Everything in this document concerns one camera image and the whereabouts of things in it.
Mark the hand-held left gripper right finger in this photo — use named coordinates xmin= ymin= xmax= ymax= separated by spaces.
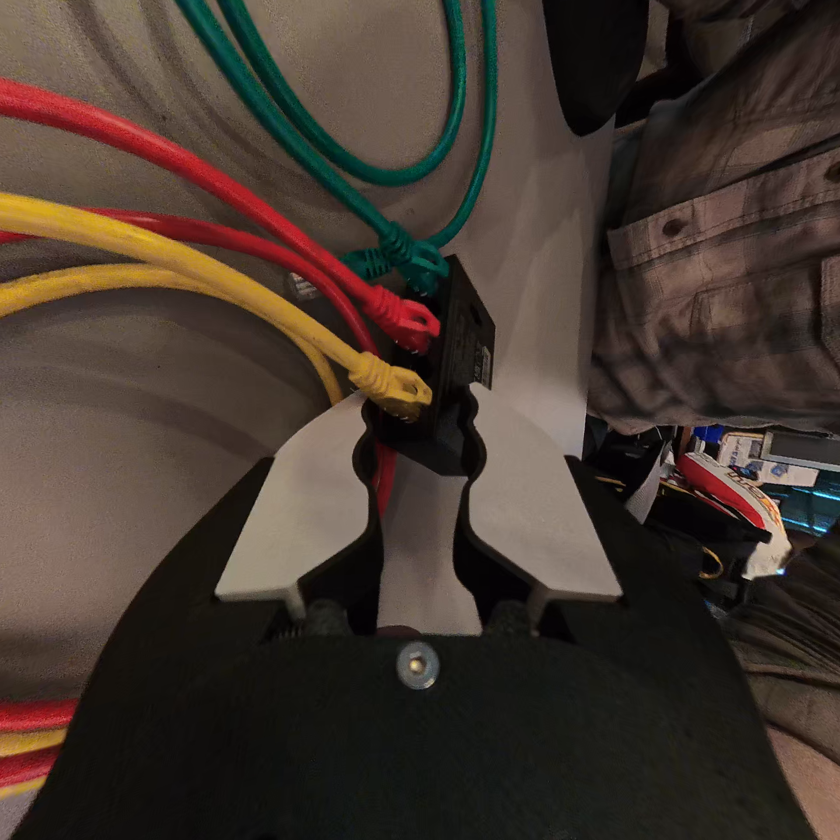
xmin=453 ymin=384 xmax=623 ymax=635

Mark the yellow ethernet cable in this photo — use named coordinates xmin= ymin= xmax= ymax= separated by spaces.
xmin=0 ymin=192 xmax=434 ymax=798

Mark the green ethernet cable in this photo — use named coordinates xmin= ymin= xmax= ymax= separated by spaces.
xmin=174 ymin=0 xmax=500 ymax=301

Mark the red ethernet cable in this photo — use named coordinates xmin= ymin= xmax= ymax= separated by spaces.
xmin=0 ymin=77 xmax=442 ymax=788

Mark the black oval mesh pad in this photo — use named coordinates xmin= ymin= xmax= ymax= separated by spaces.
xmin=541 ymin=0 xmax=651 ymax=137

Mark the red white printed bag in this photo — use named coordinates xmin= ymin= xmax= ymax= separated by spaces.
xmin=675 ymin=451 xmax=791 ymax=580

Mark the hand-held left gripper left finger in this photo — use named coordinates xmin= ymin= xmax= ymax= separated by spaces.
xmin=215 ymin=392 xmax=385 ymax=632

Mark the black network switch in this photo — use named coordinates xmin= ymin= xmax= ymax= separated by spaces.
xmin=363 ymin=255 xmax=496 ymax=476

